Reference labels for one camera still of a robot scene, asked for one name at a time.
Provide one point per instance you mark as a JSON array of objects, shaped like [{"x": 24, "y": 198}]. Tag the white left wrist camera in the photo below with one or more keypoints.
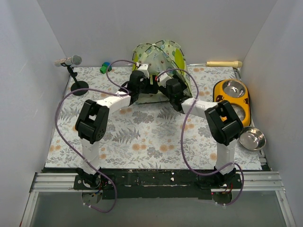
[{"x": 143, "y": 68}]

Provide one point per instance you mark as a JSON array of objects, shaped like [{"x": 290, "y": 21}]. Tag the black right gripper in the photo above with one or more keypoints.
[{"x": 162, "y": 88}]

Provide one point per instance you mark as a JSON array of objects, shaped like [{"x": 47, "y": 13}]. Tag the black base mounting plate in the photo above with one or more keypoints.
[{"x": 157, "y": 183}]

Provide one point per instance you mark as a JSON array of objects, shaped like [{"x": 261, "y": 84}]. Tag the aluminium frame rail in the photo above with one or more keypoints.
[{"x": 164, "y": 198}]

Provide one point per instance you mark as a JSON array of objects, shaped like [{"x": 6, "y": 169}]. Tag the green avocado print pet tent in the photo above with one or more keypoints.
[{"x": 165, "y": 75}]

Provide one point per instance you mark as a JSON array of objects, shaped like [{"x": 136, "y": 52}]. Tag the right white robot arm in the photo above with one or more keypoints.
[{"x": 223, "y": 122}]

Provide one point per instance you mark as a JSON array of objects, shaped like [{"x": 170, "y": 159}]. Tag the floral patterned tablecloth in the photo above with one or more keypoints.
[{"x": 139, "y": 136}]

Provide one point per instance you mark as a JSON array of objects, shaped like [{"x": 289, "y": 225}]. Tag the yellow double pet bowl stand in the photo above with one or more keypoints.
[{"x": 242, "y": 102}]

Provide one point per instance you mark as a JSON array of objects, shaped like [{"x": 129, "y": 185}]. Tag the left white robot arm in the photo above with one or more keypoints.
[{"x": 91, "y": 124}]

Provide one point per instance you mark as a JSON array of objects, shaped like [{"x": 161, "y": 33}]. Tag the steel bowl in stand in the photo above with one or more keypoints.
[{"x": 234, "y": 88}]

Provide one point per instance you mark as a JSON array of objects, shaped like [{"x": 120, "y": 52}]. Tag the loose steel pet bowl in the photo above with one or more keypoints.
[{"x": 252, "y": 138}]

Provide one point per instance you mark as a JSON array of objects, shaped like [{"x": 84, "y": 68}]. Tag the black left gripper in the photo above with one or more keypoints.
[{"x": 151, "y": 87}]

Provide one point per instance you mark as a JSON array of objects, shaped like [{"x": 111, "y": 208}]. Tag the green and blue toy block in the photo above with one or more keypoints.
[{"x": 105, "y": 66}]

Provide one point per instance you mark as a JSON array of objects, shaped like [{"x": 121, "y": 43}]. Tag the grey head microphone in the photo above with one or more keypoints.
[{"x": 74, "y": 60}]

